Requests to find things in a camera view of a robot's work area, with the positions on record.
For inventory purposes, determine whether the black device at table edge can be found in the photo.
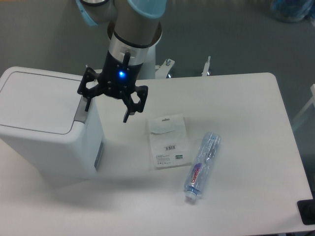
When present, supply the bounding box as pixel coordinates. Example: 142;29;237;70
297;199;315;225

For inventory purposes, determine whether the white frame at right edge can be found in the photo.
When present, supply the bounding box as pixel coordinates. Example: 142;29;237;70
291;84;315;132

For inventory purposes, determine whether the clear plastic water bottle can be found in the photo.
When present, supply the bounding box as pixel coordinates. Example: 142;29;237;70
184;132;221;204

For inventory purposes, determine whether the blue plastic bag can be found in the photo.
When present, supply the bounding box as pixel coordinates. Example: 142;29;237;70
270;0;315;23

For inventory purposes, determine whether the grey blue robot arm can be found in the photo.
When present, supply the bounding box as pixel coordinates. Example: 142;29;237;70
76;0;166;122

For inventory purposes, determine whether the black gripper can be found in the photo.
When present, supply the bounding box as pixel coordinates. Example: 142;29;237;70
76;49;149;123

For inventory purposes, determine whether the white plastic packaging bag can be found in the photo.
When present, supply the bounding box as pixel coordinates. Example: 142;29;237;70
148;114;191;169

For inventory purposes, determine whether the white push-lid trash can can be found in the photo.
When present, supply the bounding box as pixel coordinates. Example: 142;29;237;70
0;66;105;178

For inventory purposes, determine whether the white metal base frame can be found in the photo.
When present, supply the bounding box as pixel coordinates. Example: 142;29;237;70
85;56;212;80

